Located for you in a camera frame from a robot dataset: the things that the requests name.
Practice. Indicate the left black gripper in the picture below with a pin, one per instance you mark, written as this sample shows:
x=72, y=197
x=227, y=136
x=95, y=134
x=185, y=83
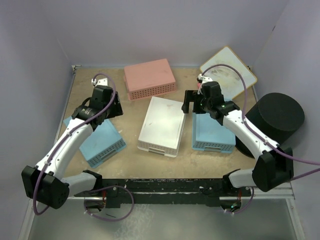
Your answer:
x=116, y=110

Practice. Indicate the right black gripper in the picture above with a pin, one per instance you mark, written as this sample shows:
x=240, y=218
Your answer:
x=191, y=96

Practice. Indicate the pink perforated basket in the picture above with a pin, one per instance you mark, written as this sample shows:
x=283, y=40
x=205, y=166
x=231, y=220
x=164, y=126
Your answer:
x=149, y=79

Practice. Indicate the large black bucket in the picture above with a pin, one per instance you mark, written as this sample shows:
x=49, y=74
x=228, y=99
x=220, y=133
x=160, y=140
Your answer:
x=277, y=115

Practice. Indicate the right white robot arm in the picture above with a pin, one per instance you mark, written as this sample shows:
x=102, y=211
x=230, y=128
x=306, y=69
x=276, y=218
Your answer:
x=273, y=163

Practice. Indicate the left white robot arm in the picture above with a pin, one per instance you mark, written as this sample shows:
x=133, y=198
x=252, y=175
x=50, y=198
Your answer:
x=46, y=182

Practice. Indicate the yellow-framed whiteboard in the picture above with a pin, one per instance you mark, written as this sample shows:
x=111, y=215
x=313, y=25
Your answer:
x=225, y=67

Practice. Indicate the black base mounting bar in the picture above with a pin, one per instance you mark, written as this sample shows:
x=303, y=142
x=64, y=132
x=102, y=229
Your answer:
x=156, y=191

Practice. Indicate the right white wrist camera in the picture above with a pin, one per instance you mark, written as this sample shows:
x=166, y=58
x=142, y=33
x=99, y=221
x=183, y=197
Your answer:
x=203, y=79

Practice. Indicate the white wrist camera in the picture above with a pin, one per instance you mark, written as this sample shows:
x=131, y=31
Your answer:
x=203, y=79
x=100, y=82

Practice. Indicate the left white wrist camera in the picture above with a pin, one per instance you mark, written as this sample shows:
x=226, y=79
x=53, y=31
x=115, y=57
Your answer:
x=100, y=82

